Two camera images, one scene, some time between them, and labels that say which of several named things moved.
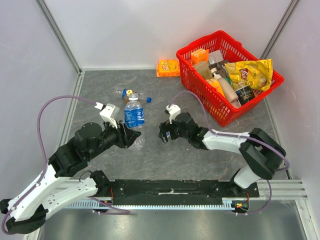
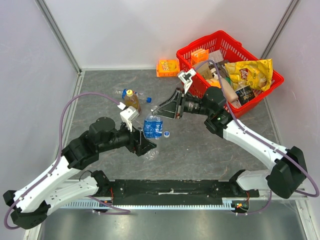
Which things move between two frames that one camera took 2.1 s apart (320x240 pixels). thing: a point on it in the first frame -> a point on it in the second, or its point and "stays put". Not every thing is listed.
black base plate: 176,192 stays put
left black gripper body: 121,138 -> 133,145
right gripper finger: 164,137 -> 168,108
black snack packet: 245,94 stays put
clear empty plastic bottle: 123,92 stays put
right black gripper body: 170,131 -> 179,104
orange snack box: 168,68 stays put
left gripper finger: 131,136 -> 145,145
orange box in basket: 199,55 stays put
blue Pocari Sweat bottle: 134,119 -> 153,127
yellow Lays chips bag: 258,73 stays put
